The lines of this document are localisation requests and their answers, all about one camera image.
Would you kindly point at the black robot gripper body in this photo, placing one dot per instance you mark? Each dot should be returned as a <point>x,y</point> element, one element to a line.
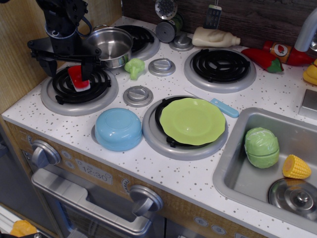
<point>50,50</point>

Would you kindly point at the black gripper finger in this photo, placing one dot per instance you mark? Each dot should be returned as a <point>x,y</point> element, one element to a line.
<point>49,64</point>
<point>87,67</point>

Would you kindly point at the red and white toy sushi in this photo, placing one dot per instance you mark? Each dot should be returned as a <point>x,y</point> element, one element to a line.
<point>76,78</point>

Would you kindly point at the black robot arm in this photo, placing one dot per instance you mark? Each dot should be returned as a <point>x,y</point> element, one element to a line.
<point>63,17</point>

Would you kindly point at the green plastic plate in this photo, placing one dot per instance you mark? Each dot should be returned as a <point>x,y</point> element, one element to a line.
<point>192,121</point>

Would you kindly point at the front left black burner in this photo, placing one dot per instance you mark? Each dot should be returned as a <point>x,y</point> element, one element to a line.
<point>65,91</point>

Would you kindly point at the stainless steel pot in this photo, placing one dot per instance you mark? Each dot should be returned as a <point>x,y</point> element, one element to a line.
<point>115,45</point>

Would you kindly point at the green toy broccoli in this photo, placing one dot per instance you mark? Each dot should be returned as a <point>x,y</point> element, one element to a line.
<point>134,67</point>

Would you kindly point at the silver stovetop knob front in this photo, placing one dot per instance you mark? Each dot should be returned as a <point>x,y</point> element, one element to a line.
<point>138,96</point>

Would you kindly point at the silver stovetop knob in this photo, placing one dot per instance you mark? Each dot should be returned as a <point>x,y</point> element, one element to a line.
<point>181,43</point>
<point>162,67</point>
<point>138,96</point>

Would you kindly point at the light blue plastic bowl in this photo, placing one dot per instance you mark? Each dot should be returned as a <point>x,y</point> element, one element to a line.
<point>118,129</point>

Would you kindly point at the silver stovetop knob middle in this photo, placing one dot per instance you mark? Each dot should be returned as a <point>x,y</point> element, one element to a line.
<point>162,67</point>

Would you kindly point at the silver toy can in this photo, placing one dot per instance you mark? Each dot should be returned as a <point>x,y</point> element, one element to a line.
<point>168,29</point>

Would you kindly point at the left silver oven knob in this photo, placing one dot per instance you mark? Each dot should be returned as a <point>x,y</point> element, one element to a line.
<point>44,154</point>

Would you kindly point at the silver oven knob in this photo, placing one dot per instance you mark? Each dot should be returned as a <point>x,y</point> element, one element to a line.
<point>44,154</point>
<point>145,201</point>

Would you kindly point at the hanging silver skimmer ladle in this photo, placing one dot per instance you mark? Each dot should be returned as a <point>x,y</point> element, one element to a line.
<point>166,9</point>

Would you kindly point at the silver stovetop knob back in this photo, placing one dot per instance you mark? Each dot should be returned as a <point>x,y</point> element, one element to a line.
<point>181,43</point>

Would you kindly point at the front right black burner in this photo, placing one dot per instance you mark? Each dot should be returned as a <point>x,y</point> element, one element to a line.
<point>161,111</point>

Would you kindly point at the back right black burner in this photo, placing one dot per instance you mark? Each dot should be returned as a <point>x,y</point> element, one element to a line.
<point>220,66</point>

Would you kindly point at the cream toy mayonnaise bottle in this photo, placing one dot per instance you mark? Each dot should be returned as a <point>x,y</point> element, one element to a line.
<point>214,38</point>

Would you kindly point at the hanging silver spatula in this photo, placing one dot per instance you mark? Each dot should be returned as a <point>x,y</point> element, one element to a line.
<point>213,15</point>

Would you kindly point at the right silver oven knob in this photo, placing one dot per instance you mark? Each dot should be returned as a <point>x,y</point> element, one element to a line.
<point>145,201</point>

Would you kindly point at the yellow object bottom left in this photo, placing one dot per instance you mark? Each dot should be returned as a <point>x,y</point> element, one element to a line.
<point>22,228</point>

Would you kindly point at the red toy chili pepper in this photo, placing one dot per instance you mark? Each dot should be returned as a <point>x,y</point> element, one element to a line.
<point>264,59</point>

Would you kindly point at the stainless steel sink basin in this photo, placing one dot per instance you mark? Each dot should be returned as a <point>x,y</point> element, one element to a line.
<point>237,179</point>

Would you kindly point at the green toy cabbage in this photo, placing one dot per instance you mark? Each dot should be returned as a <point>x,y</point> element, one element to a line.
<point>261,147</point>

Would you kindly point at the red toy ketchup bottle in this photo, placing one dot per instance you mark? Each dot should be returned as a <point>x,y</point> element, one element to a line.
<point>287,54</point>

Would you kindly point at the silver faucet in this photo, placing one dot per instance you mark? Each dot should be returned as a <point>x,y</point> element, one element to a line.
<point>307,38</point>

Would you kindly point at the yellow toy item right edge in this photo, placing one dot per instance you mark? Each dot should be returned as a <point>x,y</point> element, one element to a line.
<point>310,74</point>

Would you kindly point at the yellow toy corn cob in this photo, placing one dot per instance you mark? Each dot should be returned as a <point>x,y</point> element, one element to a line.
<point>296,168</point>

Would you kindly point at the steel pot lid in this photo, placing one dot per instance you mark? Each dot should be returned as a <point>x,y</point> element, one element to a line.
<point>294,195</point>

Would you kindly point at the silver oven door handle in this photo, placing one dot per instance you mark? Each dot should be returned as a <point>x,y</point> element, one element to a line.
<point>75,196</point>

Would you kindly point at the blue handled toy knife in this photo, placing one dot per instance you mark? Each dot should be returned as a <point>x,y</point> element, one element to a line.
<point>224,108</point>

